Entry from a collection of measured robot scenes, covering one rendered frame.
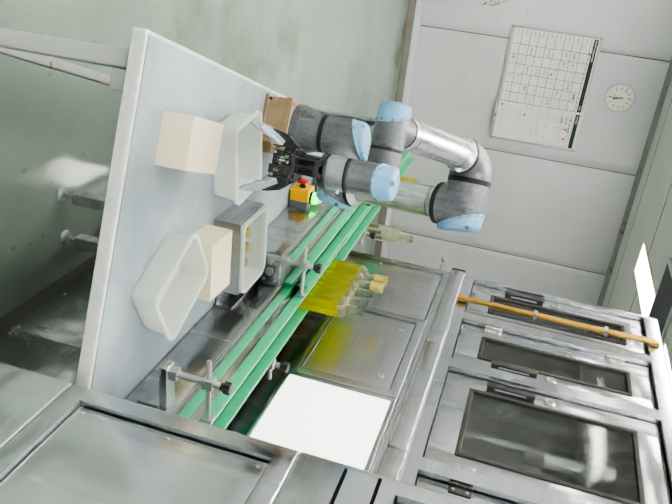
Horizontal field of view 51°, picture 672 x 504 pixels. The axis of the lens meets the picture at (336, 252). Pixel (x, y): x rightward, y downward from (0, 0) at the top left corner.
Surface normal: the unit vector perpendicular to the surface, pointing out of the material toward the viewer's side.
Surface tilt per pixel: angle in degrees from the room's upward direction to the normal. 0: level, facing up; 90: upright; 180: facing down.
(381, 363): 91
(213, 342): 90
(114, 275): 0
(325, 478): 90
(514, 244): 90
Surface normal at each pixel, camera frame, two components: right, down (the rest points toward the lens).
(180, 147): -0.25, 0.06
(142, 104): 0.95, 0.22
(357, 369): 0.10, -0.90
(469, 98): -0.29, 0.40
